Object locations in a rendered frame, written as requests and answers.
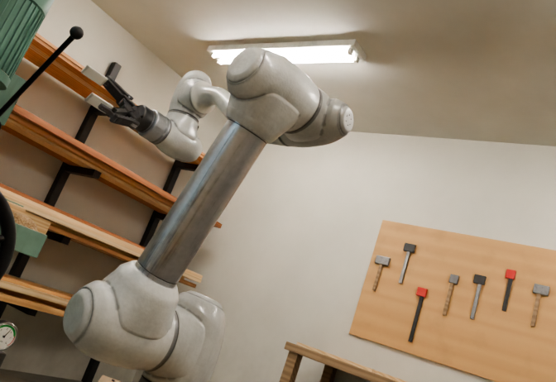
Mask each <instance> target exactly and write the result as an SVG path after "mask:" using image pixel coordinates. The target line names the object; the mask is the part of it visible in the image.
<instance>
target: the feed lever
mask: <svg viewBox="0 0 556 382"><path fill-rule="evenodd" d="M69 33H70V36H69V37H68V38H67V39H66V40H65V41H64V43H63V44H62V45H61V46H60V47H59V48H58V49H57V50H56V51H55V52H54V53H53V54H52V55H51V56H50V57H49V58H48V60H47V61H46V62H45V63H44V64H43V65H42V66H41V67H40V68H39V69H38V70H37V71H36V72H35V73H34V74H33V75H32V76H31V77H30V78H29V79H28V80H27V81H26V82H25V83H24V84H23V85H22V86H21V87H20V88H19V89H18V90H17V91H16V93H15V94H14V95H13V96H12V97H11V98H10V99H9V100H8V101H7V102H6V103H5V104H4V105H3V106H2V107H1V108H0V116H1V115H3V114H4V113H5V111H6V110H8V109H9V108H10V107H11V105H13V104H14V103H15V101H16V100H17V99H18V98H19V97H20V96H21V95H22V94H23V93H24V92H25V91H26V90H27V89H28V88H29V87H30V86H31V85H32V84H33V82H34V81H35V80H36V79H37V78H38V77H39V76H40V75H41V74H42V73H43V72H44V71H45V70H46V69H47V68H48V67H49V66H50V64H51V63H52V62H53V61H54V60H55V59H56V58H57V57H58V56H59V55H60V54H61V53H62V52H63V51H64V50H65V49H66V48H67V47H68V46H69V44H70V43H71V42H72V41H73V40H74V39H76V40H79V39H81V38H82V37H83V36H84V30H83V29H82V28H81V27H80V26H72V27H71V28H70V30H69Z"/></svg>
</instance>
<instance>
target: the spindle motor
mask: <svg viewBox="0 0 556 382"><path fill-rule="evenodd" d="M54 1H55V0H0V90H6V89H7V86H8V85H9V84H10V82H11V80H12V77H13V75H14V74H15V72H16V71H17V68H18V66H19V64H20V63H21V62H22V59H23V57H24V55H25V53H26V52H27V50H28V48H29V46H30V44H31V43H32V41H33V39H34V37H35V35H36V33H37V32H38V30H39V28H40V26H41V23H42V22H43V21H44V19H45V17H46V15H47V13H48V11H49V10H50V7H51V6H52V4H53V2H54Z"/></svg>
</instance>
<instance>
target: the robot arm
mask: <svg viewBox="0 0 556 382"><path fill-rule="evenodd" d="M81 74H83V75H85V76H86V77H88V78H89V79H91V80H93V81H94V82H95V83H96V84H98V85H99V86H102V85H103V86H104V87H105V88H106V89H107V91H108V92H109V93H110V94H111V95H112V96H113V97H114V99H115V100H116V104H117V105H118V106H119V107H120V108H115V107H113V105H112V104H110V103H108V102H106V101H105V100H103V99H102V98H100V97H99V96H98V95H96V94H94V93H91V94H90V95H89V96H88V97H87V98H86V99H85V102H87V103H89V104H91V105H92V106H94V107H95V108H97V109H98V110H100V111H101V112H104V113H105V114H107V116H108V117H110V119H109V121H110V122H111V123H115V124H118V125H122V126H125V127H130V128H131V129H132V130H134V129H135V130H137V131H138V134H139V135H140V136H142V137H143V138H145V139H147V140H148V141H149V142H150V143H152V144H154V145H155V146H156V147H157V149H158V150H160V151H161V152H163V153H164V154H166V155H168V156H169V157H171V158H173V159H175V160H178V161H181V162H193V161H195V160H197V159H198V158H199V156H200V155H201V153H202V150H203V147H202V143H201V141H200V139H199V137H198V136H197V128H198V124H199V120H200V119H201V118H204V117H205V116H206V115H207V114H208V113H210V112H212V111H213V109H214V108H215V105H217V106H218V108H219V109H220V111H221V112H222V113H223V115H224V116H225V117H226V118H227V122H226V123H225V125H224V126H223V128H222V130H221V131H220V132H219V134H218V136H217V137H216V139H215V140H214V142H213V144H212V145H211V146H210V148H209V149H208V152H207V153H206V155H205V156H204V158H203V159H202V160H201V162H200V164H199V166H198V167H197V169H196V170H195V172H194V173H193V175H192V176H191V178H190V179H189V181H188V183H187V184H186V185H185V187H184V189H183V190H182V192H181V193H180V195H179V197H178V198H177V199H176V201H175V203H174V204H173V206H172V207H171V209H170V211H169V212H168V213H167V215H166V216H165V218H164V220H163V222H162V223H161V224H160V226H159V227H158V229H157V230H156V233H155V234H154V236H153V237H152V238H151V240H150V241H149V243H148V245H147V246H146V248H145V250H144V251H143V252H142V253H141V256H140V257H139V259H138V260H132V261H128V262H126V263H124V264H121V265H119V266H118V267H117V268H116V269H115V270H114V271H113V272H112V273H111V274H110V275H108V276H107V277H105V278H104V279H103V280H102V281H101V280H95V281H93V282H91V283H89V284H86V285H85V286H83V287H82V288H80V289H79V290H78V291H77V293H76V294H74V295H73V296H72V298H71V299H70V301H69V302H68V304H67V306H66V309H65V313H64V318H63V327H64V331H65V334H66V335H67V337H68V338H69V339H70V340H71V341H72V342H73V343H74V345H75V347H76V348H77V349H78V350H80V351H81V352H83V353H84V354H85V355H86V356H89V357H90V358H93V359H95V360H96V361H100V362H103V363H106V364H109V365H115V366H118V367H122V368H126V369H132V370H143V373H142V376H141V378H140V380H139V382H209V381H210V379H211V377H212V374H213V371H214V368H215V366H216V364H217V361H218V357H219V354H220V351H221V348H222V345H223V339H224V333H225V313H224V311H223V308H222V305H221V304H220V303H218V302H217V301H215V300H213V299H211V298H209V297H207V296H204V295H202V294H200V293H197V292H194V291H187V292H182V293H180V294H179V293H178V288H177V283H178V282H179V280H180V278H181V276H182V275H183V273H184V272H185V271H186V269H187V267H188V266H189V264H190V262H191V261H192V259H193V258H194V256H195V255H196V253H197V252H198V250H199V248H200V247H201V246H202V244H203V243H204V241H205V239H206V238H207V236H208V234H209V233H210V232H211V230H212V229H213V226H214V225H215V223H216V222H217V220H218V219H219V218H220V216H221V214H222V213H223V211H224V209H225V208H226V206H227V205H228V203H229V202H230V200H231V199H232V197H233V195H234V194H235V193H236V191H237V189H238V188H239V186H240V184H241V183H242V181H243V180H244V179H245V177H246V176H247V173H248V172H249V170H250V169H251V167H252V166H253V164H254V163H255V161H256V159H257V158H258V156H259V155H260V153H261V152H262V150H263V149H264V147H265V146H266V144H273V145H279V146H293V147H314V146H325V145H328V144H331V143H334V142H335V141H338V140H340V139H342V138H344V137H345V136H346V135H347V134H348V133H349V132H350V131H351V130H352V126H353V114H352V110H351V109H350V108H349V106H348V105H347V104H346V103H344V102H342V101H340V100H338V99H336V98H333V99H330V97H329V96H328V95H327V94H326V93H325V92H323V91H322V90H321V89H320V88H318V87H317V86H316V85H315V84H314V83H313V81H312V80H311V79H310V77H309V76H308V75H307V74H306V73H304V72H303V71H302V70H301V69H300V68H299V67H297V66H296V65H295V64H294V63H292V62H291V61H290V60H288V59H287V58H285V57H284V56H283V55H279V54H277V53H275V52H272V51H269V50H265V49H261V48H255V47H250V48H247V49H245V50H243V51H241V52H240V53H239V54H237V55H236V56H235V57H234V59H233V60H232V62H231V63H230V65H229V66H228V71H227V74H226V80H227V86H228V91H229V92H230V93H229V92H228V91H227V90H225V89H223V88H220V87H214V86H212V84H211V81H210V78H209V76H208V75H207V74H206V73H204V72H202V71H199V70H193V71H189V72H188V73H187V74H185V75H184V76H183V78H182V79H181V80H180V81H179V83H178V85H177V87H176V89H175V91H174V94H173V96H172V99H171V101H170V107H169V111H168V113H167V115H166V116H164V115H162V114H161V113H160V112H158V111H157V110H151V109H150V108H148V107H147V106H145V105H138V106H136V105H135V103H134V102H133V101H132V100H133V99H134V98H133V97H132V96H131V95H130V94H128V93H127V92H126V91H125V90H124V89H123V88H122V87H121V86H120V85H119V84H118V83H117V82H116V81H115V80H114V79H112V78H111V77H110V76H109V75H107V76H106V77H105V76H104V75H102V74H100V73H99V72H98V71H97V70H95V69H93V68H92V67H91V66H89V65H87V66H86V67H85V68H84V69H83V70H82V71H81ZM112 108H113V109H112Z"/></svg>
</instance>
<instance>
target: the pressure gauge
mask: <svg viewBox="0 0 556 382"><path fill-rule="evenodd" d="M11 329H12V330H11ZM10 330H11V331H10ZM9 331H10V332H9ZM6 334H7V335H6ZM5 335H6V336H5ZM2 336H5V338H3V337H2ZM17 337H18V330H17V327H16V326H15V325H14V324H12V323H10V322H9V321H6V320H0V351H4V350H6V349H8V348H10V347H11V346H12V345H13V344H14V343H15V342H16V340H17Z"/></svg>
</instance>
